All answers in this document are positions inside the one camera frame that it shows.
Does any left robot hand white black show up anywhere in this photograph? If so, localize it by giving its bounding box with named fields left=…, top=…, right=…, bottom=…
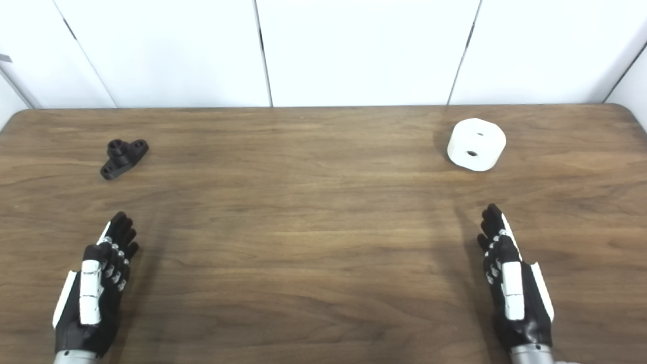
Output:
left=53, top=211, right=140, bottom=357

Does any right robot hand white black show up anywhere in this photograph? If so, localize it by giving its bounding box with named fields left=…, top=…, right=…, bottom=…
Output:
left=477, top=204, right=556, bottom=350

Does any round white piece with holes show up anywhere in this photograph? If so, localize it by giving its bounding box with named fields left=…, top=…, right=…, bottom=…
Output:
left=447, top=118, right=507, bottom=172

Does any black flanged holder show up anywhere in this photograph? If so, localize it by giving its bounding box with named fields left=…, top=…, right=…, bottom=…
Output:
left=100, top=139, right=149, bottom=180

